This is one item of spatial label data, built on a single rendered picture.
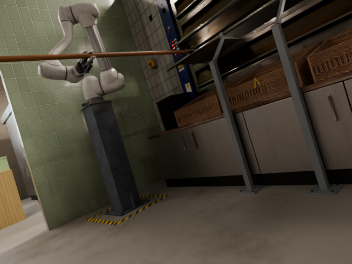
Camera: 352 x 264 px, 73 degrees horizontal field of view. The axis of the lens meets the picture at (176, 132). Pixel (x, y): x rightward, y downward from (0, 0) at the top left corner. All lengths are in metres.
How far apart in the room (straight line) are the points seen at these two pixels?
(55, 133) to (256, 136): 1.97
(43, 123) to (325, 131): 2.41
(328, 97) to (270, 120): 0.35
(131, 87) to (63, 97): 0.87
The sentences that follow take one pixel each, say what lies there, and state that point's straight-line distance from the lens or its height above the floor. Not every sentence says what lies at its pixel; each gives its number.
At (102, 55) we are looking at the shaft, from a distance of 1.69.
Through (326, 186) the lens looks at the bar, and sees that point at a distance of 1.56.
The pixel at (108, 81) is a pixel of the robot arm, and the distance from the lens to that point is 2.27.
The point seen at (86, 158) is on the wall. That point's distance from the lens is 2.79.
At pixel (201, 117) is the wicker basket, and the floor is 0.60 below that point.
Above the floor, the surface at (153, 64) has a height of 1.43.
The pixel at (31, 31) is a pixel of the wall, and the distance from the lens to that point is 3.10.
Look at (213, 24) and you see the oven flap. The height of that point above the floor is 1.38.
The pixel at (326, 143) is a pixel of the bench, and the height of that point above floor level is 0.25.
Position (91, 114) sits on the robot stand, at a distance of 2.26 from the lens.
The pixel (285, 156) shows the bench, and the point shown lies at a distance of 1.64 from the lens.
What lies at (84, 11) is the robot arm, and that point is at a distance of 2.23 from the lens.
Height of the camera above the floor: 0.55
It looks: level
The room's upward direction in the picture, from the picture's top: 17 degrees counter-clockwise
